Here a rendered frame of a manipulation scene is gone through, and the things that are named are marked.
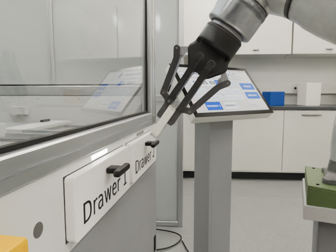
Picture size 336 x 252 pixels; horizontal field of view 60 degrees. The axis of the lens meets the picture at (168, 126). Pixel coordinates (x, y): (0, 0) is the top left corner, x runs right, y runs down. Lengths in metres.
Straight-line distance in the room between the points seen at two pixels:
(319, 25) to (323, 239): 0.63
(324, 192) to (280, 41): 3.31
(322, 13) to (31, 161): 0.46
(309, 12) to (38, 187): 0.47
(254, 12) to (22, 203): 0.45
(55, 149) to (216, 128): 1.08
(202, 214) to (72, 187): 1.15
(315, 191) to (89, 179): 0.60
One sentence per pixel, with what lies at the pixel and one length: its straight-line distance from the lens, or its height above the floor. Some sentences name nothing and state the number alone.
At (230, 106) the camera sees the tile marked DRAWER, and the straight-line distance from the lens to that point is 1.39.
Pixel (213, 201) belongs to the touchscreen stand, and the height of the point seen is 0.52.
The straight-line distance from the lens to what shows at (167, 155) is 2.29.
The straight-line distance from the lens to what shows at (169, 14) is 2.31.
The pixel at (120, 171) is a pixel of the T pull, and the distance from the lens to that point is 0.58.
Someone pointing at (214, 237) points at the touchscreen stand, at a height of 0.32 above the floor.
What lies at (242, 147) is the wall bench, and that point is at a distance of 3.63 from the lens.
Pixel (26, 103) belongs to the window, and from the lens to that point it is 0.44.
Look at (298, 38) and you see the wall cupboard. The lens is 4.15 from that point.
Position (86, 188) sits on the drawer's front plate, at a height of 0.90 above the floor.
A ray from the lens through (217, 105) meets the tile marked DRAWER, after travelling 1.35.
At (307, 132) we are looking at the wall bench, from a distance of 3.81.
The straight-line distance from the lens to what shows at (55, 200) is 0.49.
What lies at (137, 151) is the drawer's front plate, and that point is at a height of 0.90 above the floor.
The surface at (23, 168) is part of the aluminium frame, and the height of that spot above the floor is 0.97.
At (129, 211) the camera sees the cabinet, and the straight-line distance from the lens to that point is 0.86.
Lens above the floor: 1.06
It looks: 7 degrees down
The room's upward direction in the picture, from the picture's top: straight up
